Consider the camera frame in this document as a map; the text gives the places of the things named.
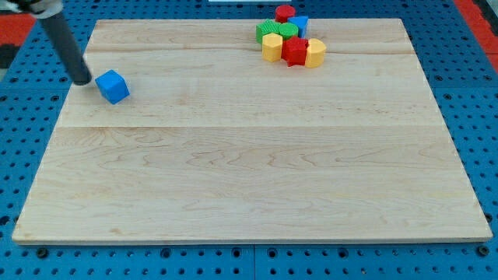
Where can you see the blue cube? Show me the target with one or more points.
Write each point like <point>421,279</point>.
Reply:
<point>112,86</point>

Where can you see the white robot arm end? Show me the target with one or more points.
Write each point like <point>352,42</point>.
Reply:
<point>39,9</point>

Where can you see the yellow heart block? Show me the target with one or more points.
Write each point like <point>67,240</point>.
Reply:
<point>316,50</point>

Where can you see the light wooden board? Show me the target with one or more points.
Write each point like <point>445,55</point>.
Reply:
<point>215,145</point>

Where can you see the yellow hexagon block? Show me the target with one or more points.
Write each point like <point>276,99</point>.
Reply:
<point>271,47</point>

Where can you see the red star block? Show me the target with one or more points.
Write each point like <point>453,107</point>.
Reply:
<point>294,51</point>

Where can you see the green ridged block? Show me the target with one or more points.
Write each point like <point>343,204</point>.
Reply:
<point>264,28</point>

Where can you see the green cylinder block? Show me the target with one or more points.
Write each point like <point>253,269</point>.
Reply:
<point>288,30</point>

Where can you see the blue triangle block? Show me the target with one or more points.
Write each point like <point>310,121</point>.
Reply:
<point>301,22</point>

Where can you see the red cylinder block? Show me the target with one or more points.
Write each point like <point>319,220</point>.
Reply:
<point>283,12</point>

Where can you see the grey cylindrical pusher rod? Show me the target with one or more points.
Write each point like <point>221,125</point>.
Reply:
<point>66,46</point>

